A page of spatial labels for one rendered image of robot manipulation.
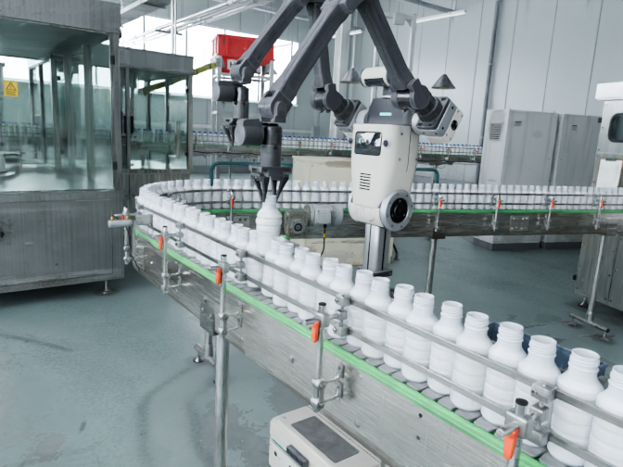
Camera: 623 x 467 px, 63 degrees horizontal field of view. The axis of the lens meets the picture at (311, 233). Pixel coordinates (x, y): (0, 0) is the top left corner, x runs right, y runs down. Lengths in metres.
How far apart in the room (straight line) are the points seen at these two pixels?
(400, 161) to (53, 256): 3.22
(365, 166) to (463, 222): 1.73
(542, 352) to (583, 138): 7.27
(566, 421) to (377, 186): 1.21
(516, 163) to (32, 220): 5.71
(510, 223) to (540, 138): 3.86
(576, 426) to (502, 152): 6.45
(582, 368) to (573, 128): 7.15
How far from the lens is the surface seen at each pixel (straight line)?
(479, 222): 3.63
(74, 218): 4.43
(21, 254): 4.43
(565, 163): 7.88
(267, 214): 1.38
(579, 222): 4.21
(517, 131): 7.29
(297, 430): 2.21
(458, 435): 0.94
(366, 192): 1.90
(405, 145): 1.88
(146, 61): 6.54
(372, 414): 1.09
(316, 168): 5.42
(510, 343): 0.88
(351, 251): 5.73
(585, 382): 0.83
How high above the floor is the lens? 1.45
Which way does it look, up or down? 11 degrees down
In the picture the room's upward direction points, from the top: 3 degrees clockwise
